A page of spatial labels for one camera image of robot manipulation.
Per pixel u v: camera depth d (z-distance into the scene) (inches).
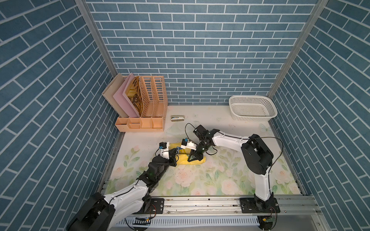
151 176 25.2
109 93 34.9
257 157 20.6
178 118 42.9
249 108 47.0
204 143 27.8
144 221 28.4
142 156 35.9
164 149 27.9
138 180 23.2
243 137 22.4
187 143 31.0
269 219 27.8
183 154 32.5
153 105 42.7
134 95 39.0
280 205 29.6
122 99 35.0
